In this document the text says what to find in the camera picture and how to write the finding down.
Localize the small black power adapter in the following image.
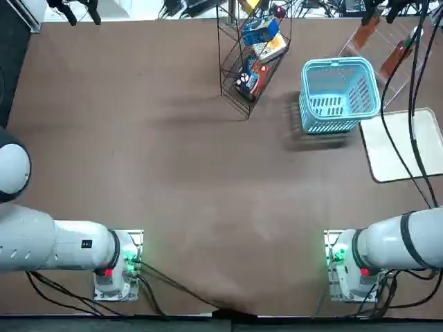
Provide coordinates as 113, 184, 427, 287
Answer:
162, 0, 184, 17

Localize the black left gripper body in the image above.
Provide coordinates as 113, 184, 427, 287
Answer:
46, 0, 99, 8

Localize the dark chocolate cookie box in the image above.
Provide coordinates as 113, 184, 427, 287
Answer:
235, 56, 271, 102

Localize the yellow wafer box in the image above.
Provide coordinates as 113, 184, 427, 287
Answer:
240, 0, 262, 15

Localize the black cable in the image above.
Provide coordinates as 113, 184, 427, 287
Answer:
136, 259, 259, 317
408, 0, 439, 208
379, 13, 440, 208
26, 271, 125, 317
311, 268, 439, 319

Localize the dark power supply brick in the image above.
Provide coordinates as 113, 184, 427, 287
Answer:
185, 0, 222, 17

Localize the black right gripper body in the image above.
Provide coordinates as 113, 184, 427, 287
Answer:
366, 0, 428, 7

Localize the clear acrylic beverage shelf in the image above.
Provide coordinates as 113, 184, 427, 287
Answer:
337, 15, 433, 111

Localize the light blue plastic shopping basket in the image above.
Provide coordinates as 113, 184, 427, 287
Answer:
298, 57, 382, 135

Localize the blue Oreo cookie box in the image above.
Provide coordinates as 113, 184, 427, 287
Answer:
241, 17, 280, 46

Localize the grey aluminium rail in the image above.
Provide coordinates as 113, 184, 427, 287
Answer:
20, 0, 46, 35

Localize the white cracker box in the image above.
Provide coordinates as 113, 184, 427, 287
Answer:
251, 32, 289, 64

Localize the amber tea bottle white cap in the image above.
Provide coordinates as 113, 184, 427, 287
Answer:
379, 26, 424, 80
355, 15, 381, 50

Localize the beige plastic tray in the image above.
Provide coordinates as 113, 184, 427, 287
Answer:
359, 107, 443, 183

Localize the black wire snack shelf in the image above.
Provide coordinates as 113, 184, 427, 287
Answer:
216, 0, 293, 121

